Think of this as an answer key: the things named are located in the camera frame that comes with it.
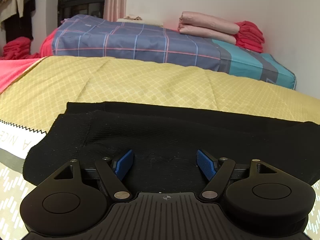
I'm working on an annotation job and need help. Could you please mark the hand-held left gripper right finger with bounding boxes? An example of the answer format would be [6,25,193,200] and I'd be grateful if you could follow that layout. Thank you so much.
[196,149,278,200]

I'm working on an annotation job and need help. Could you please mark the pink curtain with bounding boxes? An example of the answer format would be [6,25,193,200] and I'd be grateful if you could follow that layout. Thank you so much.
[104,0,129,22]

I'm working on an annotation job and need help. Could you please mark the folded pink quilt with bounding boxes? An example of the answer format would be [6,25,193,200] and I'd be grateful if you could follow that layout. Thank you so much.
[178,25,238,44]
[178,11,241,34]

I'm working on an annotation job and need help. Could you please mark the stack of red folded blankets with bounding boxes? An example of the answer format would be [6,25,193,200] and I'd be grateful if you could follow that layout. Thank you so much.
[235,20,265,53]

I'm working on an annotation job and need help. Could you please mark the dark window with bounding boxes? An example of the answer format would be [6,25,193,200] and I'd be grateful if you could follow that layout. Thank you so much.
[57,0,107,28]

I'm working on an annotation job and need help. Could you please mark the hanging clothes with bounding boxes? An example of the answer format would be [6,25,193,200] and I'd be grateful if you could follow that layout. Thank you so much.
[0,0,37,43]

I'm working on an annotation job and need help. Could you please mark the pink blanket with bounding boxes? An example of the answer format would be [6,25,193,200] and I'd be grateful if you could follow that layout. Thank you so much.
[0,58,43,94]

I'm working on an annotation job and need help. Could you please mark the beige crumpled cloth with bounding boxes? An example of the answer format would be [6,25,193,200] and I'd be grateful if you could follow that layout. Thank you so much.
[116,15,163,27]

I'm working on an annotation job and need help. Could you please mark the patterned yellow beige bed cover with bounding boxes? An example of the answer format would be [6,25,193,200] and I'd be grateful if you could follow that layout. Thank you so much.
[0,56,320,233]

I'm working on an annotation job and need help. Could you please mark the black pants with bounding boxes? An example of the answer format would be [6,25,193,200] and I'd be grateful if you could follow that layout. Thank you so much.
[24,101,320,197]

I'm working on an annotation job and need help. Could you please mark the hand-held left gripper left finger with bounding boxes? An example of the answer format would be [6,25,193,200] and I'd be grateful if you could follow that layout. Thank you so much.
[54,149,134,201]

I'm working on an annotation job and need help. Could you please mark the folded plaid blue quilt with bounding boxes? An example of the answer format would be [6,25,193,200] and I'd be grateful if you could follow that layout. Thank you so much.
[40,15,297,90]

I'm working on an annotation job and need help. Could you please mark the red folded cloth pile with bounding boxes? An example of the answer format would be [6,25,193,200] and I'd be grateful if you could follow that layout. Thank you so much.
[2,37,41,60]

